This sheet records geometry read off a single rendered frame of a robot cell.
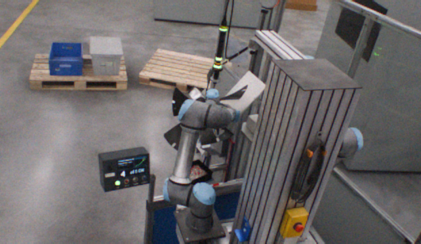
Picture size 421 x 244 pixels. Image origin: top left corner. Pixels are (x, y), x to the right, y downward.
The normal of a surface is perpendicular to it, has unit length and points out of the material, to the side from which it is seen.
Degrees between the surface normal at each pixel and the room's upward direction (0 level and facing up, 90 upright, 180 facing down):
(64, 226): 1
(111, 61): 95
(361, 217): 90
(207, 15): 90
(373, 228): 90
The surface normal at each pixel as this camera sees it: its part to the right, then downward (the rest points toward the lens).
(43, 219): 0.13, -0.84
